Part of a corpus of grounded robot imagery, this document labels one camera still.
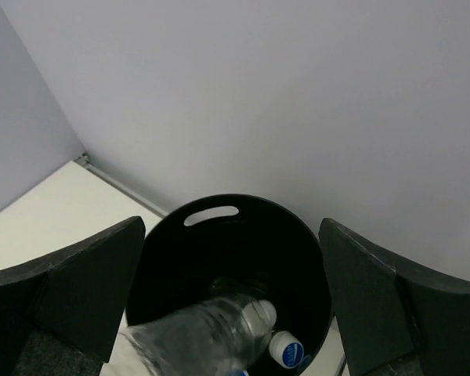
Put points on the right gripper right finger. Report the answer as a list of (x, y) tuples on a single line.
[(395, 316)]

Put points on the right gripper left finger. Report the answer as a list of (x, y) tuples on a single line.
[(60, 313)]

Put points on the clear bottle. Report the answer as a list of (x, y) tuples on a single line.
[(221, 336), (286, 349)]

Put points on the black round bin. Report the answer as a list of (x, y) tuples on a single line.
[(231, 244)]

